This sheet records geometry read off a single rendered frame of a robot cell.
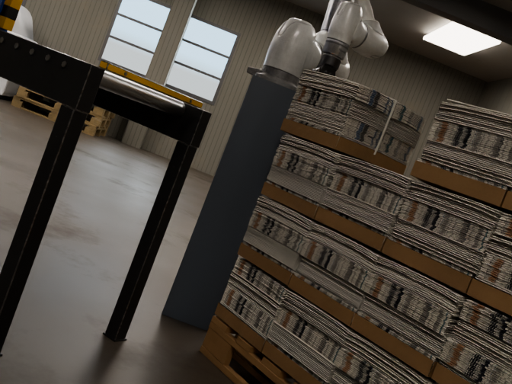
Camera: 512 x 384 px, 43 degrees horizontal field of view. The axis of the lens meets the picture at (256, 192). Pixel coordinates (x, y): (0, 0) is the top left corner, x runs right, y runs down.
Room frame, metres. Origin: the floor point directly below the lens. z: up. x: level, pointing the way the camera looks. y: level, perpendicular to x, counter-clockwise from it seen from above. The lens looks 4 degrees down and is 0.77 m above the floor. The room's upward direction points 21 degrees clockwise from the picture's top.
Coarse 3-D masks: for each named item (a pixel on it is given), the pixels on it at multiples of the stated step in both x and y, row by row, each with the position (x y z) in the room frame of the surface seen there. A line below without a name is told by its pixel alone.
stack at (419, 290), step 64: (320, 192) 2.05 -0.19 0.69; (384, 192) 1.87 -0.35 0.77; (448, 192) 1.72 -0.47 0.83; (320, 256) 1.96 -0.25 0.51; (384, 256) 1.84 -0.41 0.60; (448, 256) 1.66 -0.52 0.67; (256, 320) 2.10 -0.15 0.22; (320, 320) 1.90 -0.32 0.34; (384, 320) 1.74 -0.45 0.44; (448, 320) 1.60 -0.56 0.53
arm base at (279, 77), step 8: (248, 72) 2.58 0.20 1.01; (256, 72) 2.58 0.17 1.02; (264, 72) 2.54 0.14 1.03; (272, 72) 2.53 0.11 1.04; (280, 72) 2.52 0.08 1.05; (272, 80) 2.51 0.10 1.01; (280, 80) 2.52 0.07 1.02; (288, 80) 2.53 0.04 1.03; (296, 80) 2.56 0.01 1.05; (296, 88) 2.51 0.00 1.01
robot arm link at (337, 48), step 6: (330, 42) 2.43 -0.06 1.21; (336, 42) 2.42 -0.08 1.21; (342, 42) 2.43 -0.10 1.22; (324, 48) 2.45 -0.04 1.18; (330, 48) 2.43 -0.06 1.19; (336, 48) 2.42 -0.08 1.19; (342, 48) 2.43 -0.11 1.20; (348, 48) 2.46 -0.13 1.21; (330, 54) 2.44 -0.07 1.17; (336, 54) 2.43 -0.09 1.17; (342, 54) 2.44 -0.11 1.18
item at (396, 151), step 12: (408, 108) 2.24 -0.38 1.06; (396, 120) 2.22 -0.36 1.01; (408, 120) 2.25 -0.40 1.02; (420, 120) 2.29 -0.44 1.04; (396, 132) 2.23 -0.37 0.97; (408, 132) 2.27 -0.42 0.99; (420, 132) 2.30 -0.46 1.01; (384, 144) 2.22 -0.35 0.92; (396, 144) 2.25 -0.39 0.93; (408, 144) 2.29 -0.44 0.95; (396, 156) 2.27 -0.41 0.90
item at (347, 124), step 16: (304, 80) 2.26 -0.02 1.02; (320, 80) 2.20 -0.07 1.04; (336, 80) 2.14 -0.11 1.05; (304, 96) 2.25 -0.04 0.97; (320, 96) 2.19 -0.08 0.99; (336, 96) 2.13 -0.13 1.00; (352, 96) 2.07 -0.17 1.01; (368, 96) 2.10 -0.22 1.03; (384, 96) 2.15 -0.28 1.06; (288, 112) 2.29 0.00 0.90; (304, 112) 2.23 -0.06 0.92; (320, 112) 2.17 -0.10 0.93; (336, 112) 2.12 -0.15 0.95; (352, 112) 2.08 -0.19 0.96; (368, 112) 2.12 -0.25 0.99; (384, 112) 2.16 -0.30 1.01; (320, 128) 2.15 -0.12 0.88; (336, 128) 2.10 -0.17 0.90; (352, 128) 2.10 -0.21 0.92; (368, 128) 2.15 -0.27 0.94; (320, 144) 2.13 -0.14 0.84; (368, 144) 2.17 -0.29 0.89
